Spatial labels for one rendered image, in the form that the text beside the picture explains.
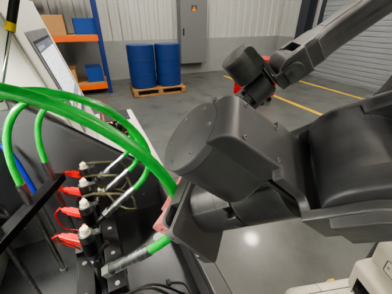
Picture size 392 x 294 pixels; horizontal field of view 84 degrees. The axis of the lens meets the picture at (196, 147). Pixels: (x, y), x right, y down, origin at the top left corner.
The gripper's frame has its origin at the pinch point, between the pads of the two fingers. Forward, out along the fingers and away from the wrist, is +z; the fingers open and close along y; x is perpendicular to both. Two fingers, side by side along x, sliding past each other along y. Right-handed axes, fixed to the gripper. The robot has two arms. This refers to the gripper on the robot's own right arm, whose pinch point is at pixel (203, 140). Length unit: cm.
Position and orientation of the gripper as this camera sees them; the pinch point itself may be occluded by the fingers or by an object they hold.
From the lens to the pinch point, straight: 53.7
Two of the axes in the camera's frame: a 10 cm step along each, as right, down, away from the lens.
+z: -7.1, 6.6, 2.4
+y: -6.8, -5.6, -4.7
